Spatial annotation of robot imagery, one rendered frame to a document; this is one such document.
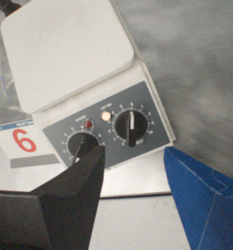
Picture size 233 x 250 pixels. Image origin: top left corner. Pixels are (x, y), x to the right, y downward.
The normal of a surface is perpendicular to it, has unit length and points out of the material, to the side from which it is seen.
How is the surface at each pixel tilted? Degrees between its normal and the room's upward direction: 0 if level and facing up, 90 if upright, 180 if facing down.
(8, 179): 0
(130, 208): 0
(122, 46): 0
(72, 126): 30
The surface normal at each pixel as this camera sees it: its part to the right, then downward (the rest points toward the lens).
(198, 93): -0.23, -0.10
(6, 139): -0.10, 0.55
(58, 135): -0.02, 0.37
